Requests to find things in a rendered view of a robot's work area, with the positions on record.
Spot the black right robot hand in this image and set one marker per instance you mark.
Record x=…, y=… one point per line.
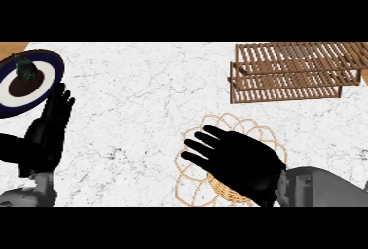
x=241, y=162

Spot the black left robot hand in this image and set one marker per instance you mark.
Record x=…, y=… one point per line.
x=45, y=136

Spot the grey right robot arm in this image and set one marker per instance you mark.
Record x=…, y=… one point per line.
x=324, y=188

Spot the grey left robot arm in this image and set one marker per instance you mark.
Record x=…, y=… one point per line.
x=30, y=191

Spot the tan woven flower placemat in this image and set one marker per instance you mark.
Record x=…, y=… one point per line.
x=201, y=188

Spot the dark green bell pepper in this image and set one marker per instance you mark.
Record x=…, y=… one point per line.
x=25, y=69

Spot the wooden tiered shelf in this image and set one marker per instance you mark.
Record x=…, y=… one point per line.
x=297, y=71

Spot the blue and white plate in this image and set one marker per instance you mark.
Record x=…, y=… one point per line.
x=30, y=81

